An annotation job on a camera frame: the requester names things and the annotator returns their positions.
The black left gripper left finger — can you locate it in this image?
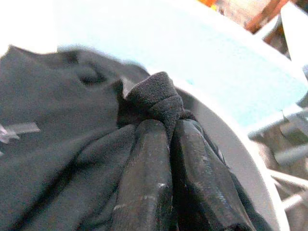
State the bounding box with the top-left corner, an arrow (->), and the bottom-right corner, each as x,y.
111,119 -> 174,231

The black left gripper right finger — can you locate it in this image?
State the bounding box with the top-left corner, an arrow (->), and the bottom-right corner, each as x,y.
171,119 -> 256,231

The black garment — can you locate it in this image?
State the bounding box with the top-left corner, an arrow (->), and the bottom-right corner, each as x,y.
0,44 -> 274,231

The white folding table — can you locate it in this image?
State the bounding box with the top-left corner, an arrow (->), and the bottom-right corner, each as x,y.
0,0 -> 308,231

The white chair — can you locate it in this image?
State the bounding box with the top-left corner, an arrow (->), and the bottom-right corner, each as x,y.
262,0 -> 308,80

